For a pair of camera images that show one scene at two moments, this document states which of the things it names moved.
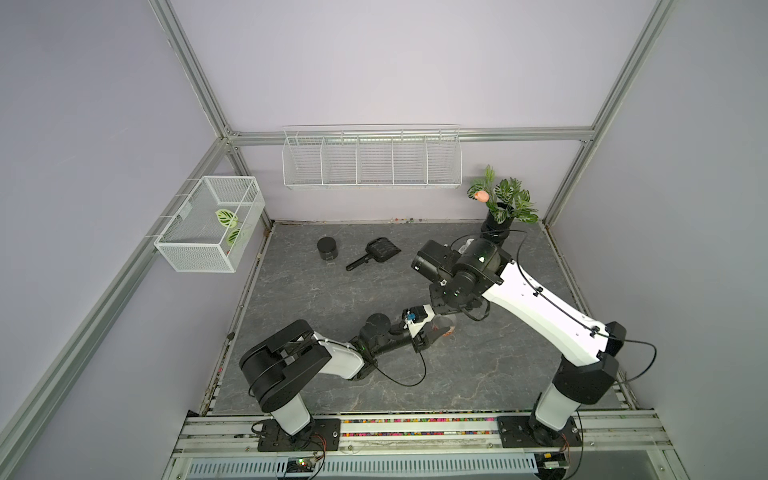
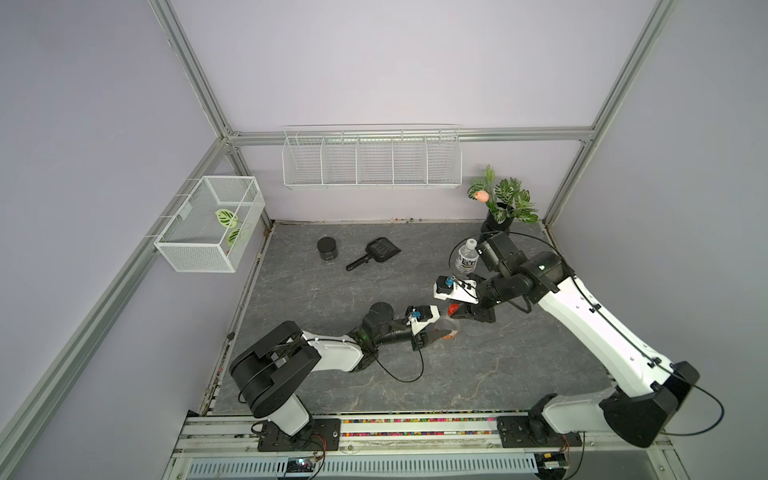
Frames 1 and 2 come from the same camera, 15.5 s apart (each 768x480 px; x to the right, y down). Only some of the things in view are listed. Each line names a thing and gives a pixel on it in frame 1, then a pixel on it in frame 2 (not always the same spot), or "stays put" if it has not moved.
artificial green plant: x=504 y=198 stays put
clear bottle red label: x=440 y=321 stays put
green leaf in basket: x=224 y=217 stays put
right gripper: x=437 y=304 to x=473 y=311
